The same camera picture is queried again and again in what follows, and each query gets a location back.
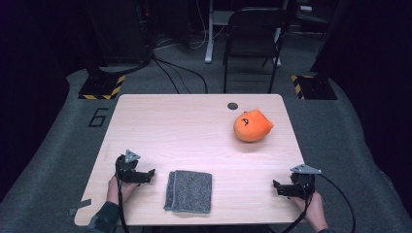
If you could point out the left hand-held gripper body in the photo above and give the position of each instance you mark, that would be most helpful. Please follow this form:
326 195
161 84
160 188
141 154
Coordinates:
128 174

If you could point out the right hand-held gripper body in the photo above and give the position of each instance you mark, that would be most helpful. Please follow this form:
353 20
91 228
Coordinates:
302 186

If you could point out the grey towel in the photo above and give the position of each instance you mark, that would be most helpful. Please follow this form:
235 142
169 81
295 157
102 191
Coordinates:
189 191

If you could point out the orange plush toy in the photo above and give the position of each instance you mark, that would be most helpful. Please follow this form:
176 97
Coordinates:
252 126

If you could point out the person's left hand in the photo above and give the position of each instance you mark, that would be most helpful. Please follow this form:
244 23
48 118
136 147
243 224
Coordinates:
114 192

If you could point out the person's right hand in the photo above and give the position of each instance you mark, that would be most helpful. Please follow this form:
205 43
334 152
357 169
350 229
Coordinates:
314 210

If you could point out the grey tape strip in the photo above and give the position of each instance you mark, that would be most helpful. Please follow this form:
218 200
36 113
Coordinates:
82 204

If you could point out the striped black stand base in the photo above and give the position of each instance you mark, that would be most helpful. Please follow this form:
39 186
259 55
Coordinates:
100 87
315 88

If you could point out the dark equipment cabinet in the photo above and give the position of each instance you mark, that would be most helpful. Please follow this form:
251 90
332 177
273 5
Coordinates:
120 32

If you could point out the black folding chair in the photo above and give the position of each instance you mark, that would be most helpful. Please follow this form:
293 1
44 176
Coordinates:
251 42

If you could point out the small white box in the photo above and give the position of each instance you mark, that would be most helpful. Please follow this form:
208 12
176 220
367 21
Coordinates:
305 8

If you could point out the white desk frame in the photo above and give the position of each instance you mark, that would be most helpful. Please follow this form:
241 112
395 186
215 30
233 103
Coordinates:
210 39

